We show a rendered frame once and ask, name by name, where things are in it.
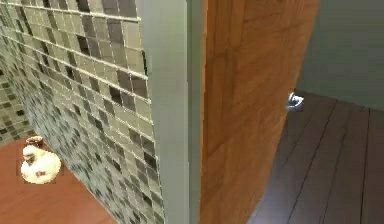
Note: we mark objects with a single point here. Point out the white round vase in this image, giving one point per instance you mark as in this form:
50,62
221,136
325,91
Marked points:
40,163

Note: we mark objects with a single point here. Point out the brown wooden room door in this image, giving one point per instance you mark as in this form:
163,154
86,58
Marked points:
246,110

